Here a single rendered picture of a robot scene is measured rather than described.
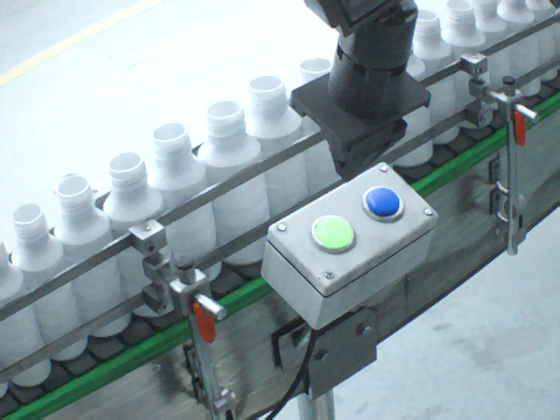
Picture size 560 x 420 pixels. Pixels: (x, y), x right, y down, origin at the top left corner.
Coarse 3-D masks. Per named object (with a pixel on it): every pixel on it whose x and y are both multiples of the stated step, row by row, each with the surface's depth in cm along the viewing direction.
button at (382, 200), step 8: (376, 192) 114; (384, 192) 114; (392, 192) 114; (368, 200) 114; (376, 200) 113; (384, 200) 114; (392, 200) 114; (376, 208) 113; (384, 208) 113; (392, 208) 113
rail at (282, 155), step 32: (544, 64) 149; (448, 128) 139; (384, 160) 133; (224, 192) 120; (320, 192) 129; (96, 256) 112; (224, 256) 123; (0, 320) 106; (96, 320) 115; (0, 384) 109
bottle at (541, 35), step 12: (528, 0) 147; (540, 0) 147; (540, 12) 147; (552, 24) 149; (540, 36) 149; (552, 36) 150; (540, 48) 150; (552, 48) 151; (540, 60) 151; (552, 72) 153
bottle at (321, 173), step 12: (312, 60) 128; (324, 60) 127; (300, 72) 126; (312, 72) 125; (324, 72) 125; (300, 84) 127; (312, 132) 128; (324, 144) 128; (312, 156) 129; (324, 156) 129; (312, 168) 130; (324, 168) 130; (312, 180) 131; (324, 180) 131; (336, 180) 131; (312, 192) 132
